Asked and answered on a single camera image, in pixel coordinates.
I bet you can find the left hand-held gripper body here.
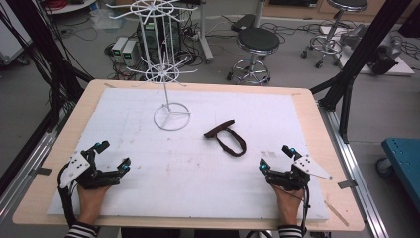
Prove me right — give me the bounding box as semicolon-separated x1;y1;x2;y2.
58;149;122;191

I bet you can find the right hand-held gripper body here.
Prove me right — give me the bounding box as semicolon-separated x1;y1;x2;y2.
265;154;334;192

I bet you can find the brown strap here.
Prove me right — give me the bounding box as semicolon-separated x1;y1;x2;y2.
203;119;248;158

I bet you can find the white wire display rack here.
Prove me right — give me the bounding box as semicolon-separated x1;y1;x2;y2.
105;0;199;133

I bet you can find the person's right hand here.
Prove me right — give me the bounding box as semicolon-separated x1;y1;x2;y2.
271;183;305;228

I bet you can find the person's left hand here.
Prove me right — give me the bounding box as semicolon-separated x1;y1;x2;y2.
76;183;112;226

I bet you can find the grey tape piece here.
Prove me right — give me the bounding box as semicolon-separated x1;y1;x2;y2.
28;166;53;177
337;179;359;190

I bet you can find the white foam board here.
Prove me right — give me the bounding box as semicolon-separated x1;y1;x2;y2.
47;86;331;222

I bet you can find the wooden stick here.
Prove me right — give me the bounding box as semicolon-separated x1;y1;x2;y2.
323;199;351;228

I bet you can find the grey bench power supply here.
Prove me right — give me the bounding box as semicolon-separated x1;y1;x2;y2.
111;36;129;64
121;40;140;67

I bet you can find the blue cart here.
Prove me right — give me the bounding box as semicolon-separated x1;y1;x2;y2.
375;137;420;213

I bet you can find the black round stool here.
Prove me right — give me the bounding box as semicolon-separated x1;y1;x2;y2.
226;27;281;86

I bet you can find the black computer tower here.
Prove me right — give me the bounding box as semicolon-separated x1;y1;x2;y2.
137;13;181;58

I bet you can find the grey black machine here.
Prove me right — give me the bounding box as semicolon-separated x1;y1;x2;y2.
339;24;403;76

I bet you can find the black foot pedal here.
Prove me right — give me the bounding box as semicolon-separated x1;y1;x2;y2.
230;13;258;34

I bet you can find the white table leg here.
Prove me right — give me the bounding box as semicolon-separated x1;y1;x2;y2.
197;0;215;64

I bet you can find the grey round stool with castors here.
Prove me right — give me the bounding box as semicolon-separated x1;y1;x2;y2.
300;0;369;69

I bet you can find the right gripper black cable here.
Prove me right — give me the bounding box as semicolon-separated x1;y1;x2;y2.
297;182;312;236

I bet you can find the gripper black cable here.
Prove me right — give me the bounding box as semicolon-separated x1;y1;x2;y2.
56;163;80;230
297;182;312;236

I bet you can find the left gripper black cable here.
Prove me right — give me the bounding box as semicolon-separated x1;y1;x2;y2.
56;163;80;230

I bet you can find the aluminium rail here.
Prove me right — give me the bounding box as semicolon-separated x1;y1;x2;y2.
317;101;391;238
0;107;77;221

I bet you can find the black metal frame post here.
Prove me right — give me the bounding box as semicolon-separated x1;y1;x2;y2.
309;0;414;144
3;0;94;133

